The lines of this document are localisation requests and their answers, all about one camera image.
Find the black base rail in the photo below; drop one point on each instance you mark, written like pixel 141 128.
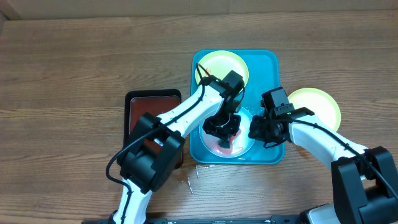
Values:
pixel 275 219

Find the yellow-green plate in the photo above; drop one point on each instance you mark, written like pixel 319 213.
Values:
pixel 220 62
pixel 320 102

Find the teal plastic tray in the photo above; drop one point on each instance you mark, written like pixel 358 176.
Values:
pixel 263 76

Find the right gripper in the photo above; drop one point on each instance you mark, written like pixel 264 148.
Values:
pixel 260 134

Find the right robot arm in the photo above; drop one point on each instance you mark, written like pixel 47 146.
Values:
pixel 364 181

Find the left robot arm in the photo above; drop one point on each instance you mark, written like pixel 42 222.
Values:
pixel 155 144

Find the green orange sponge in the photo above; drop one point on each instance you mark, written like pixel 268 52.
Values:
pixel 224 144

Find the light blue plate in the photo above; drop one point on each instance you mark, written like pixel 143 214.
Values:
pixel 238 144

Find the black wash basin tray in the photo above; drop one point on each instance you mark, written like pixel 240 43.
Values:
pixel 155 102

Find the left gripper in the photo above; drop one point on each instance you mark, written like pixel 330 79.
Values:
pixel 226 131

